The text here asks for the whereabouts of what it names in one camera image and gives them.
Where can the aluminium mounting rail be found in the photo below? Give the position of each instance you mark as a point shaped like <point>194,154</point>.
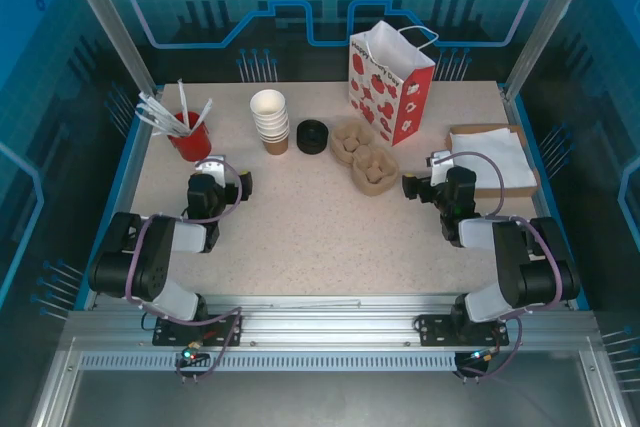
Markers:
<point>325,317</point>

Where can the single paper coffee cup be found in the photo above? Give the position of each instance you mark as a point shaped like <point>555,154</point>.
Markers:
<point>267,103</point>

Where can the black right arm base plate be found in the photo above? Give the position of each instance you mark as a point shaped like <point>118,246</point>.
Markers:
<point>435,329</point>

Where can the single black cup lid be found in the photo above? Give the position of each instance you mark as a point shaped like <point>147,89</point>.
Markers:
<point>312,129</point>

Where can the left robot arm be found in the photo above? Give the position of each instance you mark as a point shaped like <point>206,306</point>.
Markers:
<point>150,267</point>

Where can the aluminium frame post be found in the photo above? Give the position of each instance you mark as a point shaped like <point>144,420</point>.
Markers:
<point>110,22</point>
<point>550,22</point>

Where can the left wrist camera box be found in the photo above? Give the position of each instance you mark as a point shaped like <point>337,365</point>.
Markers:
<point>212,168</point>

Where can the red white paper bag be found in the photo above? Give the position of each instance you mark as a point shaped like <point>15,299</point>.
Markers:
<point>380,92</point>

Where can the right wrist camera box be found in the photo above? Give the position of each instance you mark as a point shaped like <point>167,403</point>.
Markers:
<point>439,167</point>

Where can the red straw holder cup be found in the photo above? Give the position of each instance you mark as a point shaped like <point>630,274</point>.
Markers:
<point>192,144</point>

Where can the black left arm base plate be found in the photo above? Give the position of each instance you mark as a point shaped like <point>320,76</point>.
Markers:
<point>225,329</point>

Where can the stack of paper cups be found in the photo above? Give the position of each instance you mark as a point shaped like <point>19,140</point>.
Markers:
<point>276,139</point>

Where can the pile of white napkins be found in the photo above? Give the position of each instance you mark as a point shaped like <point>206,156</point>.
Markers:
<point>495,152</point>

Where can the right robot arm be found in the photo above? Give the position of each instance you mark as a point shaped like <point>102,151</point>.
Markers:
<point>520,267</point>

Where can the white wrapped straw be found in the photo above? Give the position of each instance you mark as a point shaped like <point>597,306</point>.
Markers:
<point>156,126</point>
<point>183,102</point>
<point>160,109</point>
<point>155,117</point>
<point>203,116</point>

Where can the small LED circuit board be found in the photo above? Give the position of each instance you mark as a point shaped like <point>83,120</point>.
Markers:
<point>194,356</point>
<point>480,356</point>

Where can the brown cardboard napkin tray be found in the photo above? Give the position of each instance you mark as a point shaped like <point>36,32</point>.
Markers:
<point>505,192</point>

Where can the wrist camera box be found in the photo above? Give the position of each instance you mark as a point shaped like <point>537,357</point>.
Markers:
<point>439,167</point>
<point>212,168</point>

